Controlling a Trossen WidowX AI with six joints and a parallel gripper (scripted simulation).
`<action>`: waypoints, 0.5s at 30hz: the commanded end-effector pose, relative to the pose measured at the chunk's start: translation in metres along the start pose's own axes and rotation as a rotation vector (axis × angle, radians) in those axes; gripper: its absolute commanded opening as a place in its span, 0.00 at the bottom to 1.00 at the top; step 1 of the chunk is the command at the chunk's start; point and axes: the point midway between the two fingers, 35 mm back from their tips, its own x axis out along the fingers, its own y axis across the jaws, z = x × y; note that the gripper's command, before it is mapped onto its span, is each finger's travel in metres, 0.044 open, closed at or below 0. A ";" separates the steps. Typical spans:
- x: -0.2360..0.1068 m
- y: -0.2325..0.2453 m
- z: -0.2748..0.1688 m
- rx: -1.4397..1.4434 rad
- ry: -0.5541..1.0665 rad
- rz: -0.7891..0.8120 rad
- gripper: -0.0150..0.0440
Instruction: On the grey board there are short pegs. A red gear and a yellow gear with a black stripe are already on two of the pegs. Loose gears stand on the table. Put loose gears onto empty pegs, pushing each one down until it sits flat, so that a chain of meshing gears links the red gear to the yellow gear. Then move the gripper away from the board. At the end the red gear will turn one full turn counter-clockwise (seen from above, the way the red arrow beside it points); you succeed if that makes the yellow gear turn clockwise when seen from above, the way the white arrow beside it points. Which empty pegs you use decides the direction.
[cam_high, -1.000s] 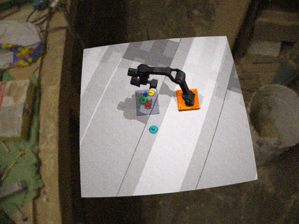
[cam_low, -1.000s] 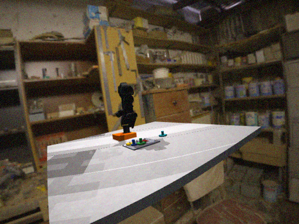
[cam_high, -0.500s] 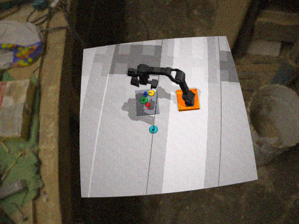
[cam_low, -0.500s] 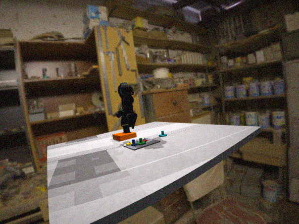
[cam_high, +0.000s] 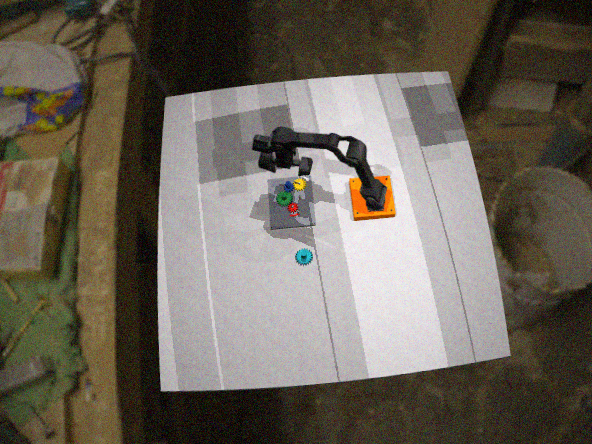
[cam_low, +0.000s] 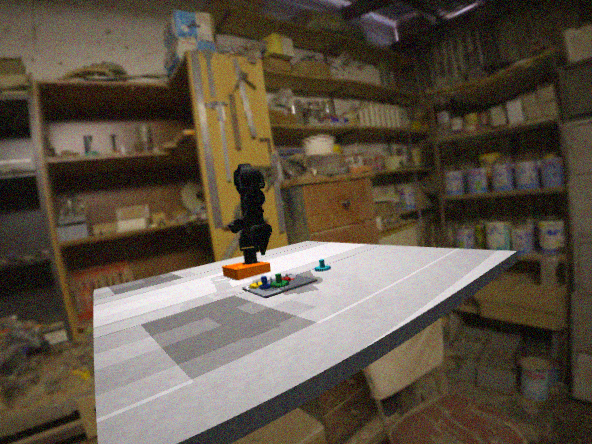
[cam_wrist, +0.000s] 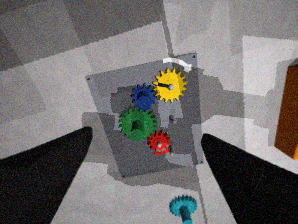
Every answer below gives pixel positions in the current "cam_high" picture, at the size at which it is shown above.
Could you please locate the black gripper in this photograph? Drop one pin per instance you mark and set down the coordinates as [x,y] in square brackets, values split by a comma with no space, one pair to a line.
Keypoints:
[267,162]

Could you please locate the teal gear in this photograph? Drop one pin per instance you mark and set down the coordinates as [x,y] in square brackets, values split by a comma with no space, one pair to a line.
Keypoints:
[303,256]

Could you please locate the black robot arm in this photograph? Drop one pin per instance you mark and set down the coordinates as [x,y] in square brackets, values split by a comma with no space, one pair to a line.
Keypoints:
[283,141]

